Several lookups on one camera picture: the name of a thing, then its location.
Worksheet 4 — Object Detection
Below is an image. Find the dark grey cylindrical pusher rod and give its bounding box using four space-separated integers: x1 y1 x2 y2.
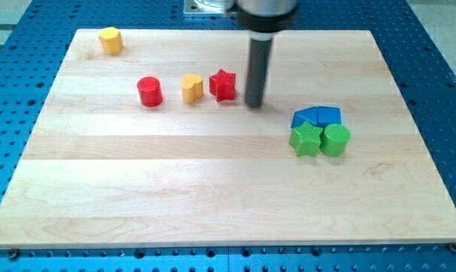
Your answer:
245 32 273 108

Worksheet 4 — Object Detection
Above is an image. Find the red star block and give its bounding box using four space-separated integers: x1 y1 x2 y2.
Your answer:
209 70 236 102

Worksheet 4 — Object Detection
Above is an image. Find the green star block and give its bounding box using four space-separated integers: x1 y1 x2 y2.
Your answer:
289 122 323 157

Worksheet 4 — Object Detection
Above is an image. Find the silver mounting plate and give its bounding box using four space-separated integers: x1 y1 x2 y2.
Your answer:
183 0 238 17

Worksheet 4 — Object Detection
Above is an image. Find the yellow heart block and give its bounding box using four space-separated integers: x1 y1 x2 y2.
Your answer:
180 74 204 104

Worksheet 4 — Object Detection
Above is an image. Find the blue triangular block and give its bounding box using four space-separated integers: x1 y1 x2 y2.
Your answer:
291 107 318 128

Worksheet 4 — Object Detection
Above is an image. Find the blue cube block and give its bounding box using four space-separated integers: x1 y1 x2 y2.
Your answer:
317 106 342 128

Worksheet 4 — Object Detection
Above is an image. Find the green cylinder block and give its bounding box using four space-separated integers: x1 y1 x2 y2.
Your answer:
320 124 350 157

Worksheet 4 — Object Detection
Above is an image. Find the red cylinder block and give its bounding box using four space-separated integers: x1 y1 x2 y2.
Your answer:
137 76 163 107

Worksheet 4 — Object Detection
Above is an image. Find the wooden board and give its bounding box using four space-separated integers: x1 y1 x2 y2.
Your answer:
0 29 456 249

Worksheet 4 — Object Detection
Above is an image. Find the yellow hexagon block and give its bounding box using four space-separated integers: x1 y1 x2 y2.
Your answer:
98 26 124 54

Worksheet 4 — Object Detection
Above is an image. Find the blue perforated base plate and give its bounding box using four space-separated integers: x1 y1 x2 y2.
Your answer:
0 1 456 271

